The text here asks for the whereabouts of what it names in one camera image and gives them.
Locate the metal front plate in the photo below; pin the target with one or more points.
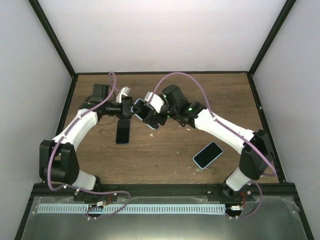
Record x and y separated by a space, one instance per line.
267 218

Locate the black enclosure frame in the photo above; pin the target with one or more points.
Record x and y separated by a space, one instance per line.
138 36

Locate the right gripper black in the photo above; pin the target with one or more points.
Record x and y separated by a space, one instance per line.
154 116

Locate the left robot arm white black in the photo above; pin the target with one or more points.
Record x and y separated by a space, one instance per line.
58 160

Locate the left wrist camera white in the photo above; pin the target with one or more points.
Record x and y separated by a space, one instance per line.
123 92

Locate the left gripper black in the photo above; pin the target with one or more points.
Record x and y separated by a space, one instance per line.
126 106

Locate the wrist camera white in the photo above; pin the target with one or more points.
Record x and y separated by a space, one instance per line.
123 92
154 101

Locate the blue phone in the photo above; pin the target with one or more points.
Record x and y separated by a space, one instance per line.
123 131

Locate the light-blue slotted cable duct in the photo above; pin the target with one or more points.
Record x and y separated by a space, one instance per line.
203 209

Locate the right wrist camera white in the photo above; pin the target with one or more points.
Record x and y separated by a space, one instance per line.
154 101

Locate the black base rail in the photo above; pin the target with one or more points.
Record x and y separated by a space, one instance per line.
212 192

